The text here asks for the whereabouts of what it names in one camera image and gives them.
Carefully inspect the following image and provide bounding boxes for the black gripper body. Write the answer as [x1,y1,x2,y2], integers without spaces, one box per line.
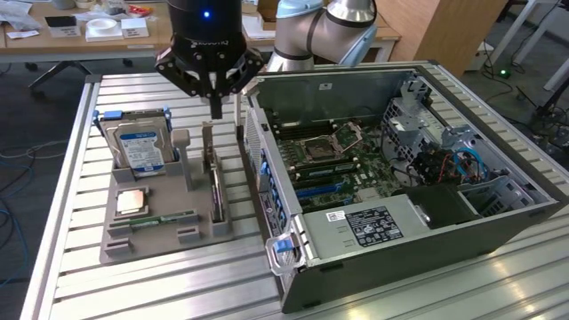
[166,0,250,77]

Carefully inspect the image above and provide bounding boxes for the black graphics card silver bracket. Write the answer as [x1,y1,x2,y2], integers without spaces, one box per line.
[199,120,226,225]

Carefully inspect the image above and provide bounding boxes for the light wooden desk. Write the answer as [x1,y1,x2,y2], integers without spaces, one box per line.
[0,2,161,64]
[157,0,403,59]

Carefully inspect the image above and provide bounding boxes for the white paper stack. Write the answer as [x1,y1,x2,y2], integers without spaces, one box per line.
[243,15,277,41]

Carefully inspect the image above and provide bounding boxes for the brown cardboard box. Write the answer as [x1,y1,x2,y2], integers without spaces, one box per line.
[255,0,285,24]

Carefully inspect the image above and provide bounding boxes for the plain white box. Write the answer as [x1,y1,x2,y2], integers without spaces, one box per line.
[118,17,150,39]

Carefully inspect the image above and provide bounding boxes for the white box with tape roll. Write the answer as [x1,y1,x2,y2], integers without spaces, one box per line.
[84,18,125,43]

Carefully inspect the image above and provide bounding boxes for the dark bag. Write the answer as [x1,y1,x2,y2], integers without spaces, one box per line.
[102,0,129,17]

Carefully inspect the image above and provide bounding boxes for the hard disk with blue rails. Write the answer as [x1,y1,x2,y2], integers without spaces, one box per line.
[92,105,174,177]

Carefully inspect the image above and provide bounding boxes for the metal socket cover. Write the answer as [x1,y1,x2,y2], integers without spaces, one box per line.
[330,119,363,149]

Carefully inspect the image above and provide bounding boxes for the CPU socket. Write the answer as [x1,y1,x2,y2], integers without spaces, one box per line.
[301,135,341,164]

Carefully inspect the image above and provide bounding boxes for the white box black insert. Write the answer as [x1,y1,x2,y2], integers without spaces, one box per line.
[44,15,81,38]

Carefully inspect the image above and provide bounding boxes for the grey parts rack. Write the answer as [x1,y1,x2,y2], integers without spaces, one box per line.
[100,128,235,267]

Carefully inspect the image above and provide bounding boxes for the red and white card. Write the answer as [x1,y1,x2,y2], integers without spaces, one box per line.
[4,29,41,40]

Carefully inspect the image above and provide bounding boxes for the silver CPU chip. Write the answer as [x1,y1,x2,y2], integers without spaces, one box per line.
[116,190,148,214]

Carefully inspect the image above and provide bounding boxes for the blue expansion slot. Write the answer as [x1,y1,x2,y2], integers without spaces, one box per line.
[295,184,349,201]

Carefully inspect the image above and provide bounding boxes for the crumpled clear plastic bag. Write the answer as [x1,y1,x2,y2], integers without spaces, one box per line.
[0,0,45,31]

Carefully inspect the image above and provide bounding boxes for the silver drive cage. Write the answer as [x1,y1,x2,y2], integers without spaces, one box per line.
[381,75,447,161]

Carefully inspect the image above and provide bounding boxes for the green motherboard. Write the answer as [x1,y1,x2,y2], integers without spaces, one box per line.
[269,111,413,214]

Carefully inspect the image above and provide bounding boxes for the green RAM stick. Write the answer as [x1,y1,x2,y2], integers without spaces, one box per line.
[126,209,197,228]

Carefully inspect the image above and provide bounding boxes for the wooden cabinet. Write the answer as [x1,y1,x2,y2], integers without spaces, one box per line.
[377,0,509,78]

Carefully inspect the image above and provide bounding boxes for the grey power supply unit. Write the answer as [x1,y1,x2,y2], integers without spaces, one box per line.
[293,194,434,261]

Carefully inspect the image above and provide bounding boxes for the white power box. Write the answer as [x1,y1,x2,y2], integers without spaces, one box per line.
[474,41,495,73]

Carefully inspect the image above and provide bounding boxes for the open dark PC case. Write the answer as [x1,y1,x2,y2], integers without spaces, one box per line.
[233,61,569,315]

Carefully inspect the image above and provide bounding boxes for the black desk leg frame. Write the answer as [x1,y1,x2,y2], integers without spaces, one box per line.
[24,58,134,98]

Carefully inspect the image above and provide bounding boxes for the white floor cable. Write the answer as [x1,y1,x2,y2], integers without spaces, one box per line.
[0,139,70,160]

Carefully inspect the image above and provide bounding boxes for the red and black wires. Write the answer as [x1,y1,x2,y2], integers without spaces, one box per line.
[442,149,471,184]

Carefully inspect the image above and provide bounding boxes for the blue floor cable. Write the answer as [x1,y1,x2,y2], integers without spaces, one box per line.
[0,159,34,287]

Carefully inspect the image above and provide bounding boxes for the light blue data wire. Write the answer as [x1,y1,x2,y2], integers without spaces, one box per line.
[455,146,490,185]

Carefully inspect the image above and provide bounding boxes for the white table frame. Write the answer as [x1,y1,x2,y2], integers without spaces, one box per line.
[486,0,569,91]

